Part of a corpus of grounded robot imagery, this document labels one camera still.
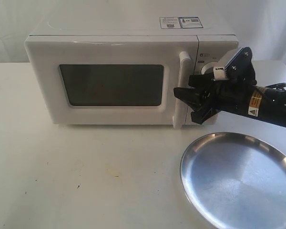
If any round stainless steel plate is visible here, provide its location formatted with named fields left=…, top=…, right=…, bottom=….
left=180, top=132, right=286, bottom=229

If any upper white control knob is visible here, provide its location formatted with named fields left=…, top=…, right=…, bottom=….
left=201, top=62, right=217, bottom=74

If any white microwave door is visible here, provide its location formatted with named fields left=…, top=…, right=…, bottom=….
left=25, top=36, right=199, bottom=128

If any white label sticker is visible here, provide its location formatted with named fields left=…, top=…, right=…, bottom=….
left=159, top=17, right=181, bottom=29

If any blue label sticker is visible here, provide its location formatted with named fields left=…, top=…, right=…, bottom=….
left=178, top=16, right=203, bottom=29

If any white backdrop curtain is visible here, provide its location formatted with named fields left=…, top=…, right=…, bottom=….
left=0, top=0, right=286, bottom=65

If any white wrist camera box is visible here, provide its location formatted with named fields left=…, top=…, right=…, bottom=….
left=213, top=47, right=244, bottom=81

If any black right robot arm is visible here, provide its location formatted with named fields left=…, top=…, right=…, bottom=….
left=174, top=47, right=286, bottom=128

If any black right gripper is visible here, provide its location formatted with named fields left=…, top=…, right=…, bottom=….
left=174, top=47, right=257, bottom=125

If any white microwave oven body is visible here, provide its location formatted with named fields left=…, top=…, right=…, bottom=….
left=29, top=16, right=240, bottom=126

